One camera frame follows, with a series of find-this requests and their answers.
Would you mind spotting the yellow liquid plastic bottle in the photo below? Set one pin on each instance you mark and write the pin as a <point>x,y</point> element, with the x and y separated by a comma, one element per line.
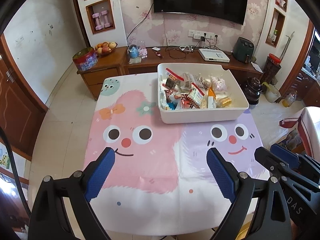
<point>290,99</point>

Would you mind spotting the dark brown ceramic jar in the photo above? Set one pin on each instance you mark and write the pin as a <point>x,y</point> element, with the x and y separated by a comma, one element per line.
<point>252,89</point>

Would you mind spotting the red date snack bag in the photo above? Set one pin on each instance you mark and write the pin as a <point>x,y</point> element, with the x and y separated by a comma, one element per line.
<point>187,102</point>

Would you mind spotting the dark woven basket red lid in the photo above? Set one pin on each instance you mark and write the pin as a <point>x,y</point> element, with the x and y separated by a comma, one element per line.
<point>271,68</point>

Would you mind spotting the blue foil snack packet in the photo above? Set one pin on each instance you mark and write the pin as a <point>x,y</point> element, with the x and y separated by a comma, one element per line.
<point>170,106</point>

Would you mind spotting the white wall power strip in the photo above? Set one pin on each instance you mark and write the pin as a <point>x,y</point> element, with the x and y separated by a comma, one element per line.
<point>195,34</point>

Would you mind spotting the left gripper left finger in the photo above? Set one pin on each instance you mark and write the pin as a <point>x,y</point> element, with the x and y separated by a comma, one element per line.
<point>86,185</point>

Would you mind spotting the fruit bowl with apples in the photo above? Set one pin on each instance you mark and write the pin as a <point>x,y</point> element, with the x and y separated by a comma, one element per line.
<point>106,48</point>

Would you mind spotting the orange box snack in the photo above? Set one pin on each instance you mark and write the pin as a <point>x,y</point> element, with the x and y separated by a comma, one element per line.
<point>211,93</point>

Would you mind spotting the pink wrapped snack pack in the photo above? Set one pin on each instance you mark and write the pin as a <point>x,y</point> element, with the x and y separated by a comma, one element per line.
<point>218,84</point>

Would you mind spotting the white red snack packet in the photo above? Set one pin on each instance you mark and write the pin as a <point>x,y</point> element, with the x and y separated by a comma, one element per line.
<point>196,93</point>

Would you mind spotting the pink toy figure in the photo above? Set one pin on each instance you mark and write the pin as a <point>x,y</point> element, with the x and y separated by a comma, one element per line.
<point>143,52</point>

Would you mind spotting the pink dumbbells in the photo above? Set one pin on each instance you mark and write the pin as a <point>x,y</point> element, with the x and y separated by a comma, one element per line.
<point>101,20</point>

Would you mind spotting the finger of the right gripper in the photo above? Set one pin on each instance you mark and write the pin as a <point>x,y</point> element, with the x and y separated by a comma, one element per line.
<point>272,161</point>
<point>297,162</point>

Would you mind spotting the red round cookie tin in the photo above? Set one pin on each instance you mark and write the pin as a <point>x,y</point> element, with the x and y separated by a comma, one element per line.
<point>85,59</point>

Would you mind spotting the cartoon pink purple tablecloth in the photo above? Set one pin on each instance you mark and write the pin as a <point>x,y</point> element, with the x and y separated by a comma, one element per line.
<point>160,183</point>

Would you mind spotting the white plastic storage bin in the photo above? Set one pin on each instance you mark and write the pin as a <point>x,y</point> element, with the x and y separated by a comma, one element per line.
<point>174,82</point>

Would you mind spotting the white plastic bucket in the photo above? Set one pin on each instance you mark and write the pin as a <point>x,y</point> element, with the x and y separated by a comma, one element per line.
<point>272,94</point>

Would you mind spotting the blue snow globe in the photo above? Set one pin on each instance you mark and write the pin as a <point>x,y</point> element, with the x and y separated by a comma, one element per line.
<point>133,51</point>

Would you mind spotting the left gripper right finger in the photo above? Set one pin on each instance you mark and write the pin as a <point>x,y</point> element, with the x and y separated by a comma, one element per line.
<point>238,187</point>

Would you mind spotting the white set-top box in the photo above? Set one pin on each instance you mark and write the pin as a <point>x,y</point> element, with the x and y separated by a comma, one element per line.
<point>214,55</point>

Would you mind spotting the dark green air fryer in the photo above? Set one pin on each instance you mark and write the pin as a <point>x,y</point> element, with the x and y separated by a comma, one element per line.
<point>243,50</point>

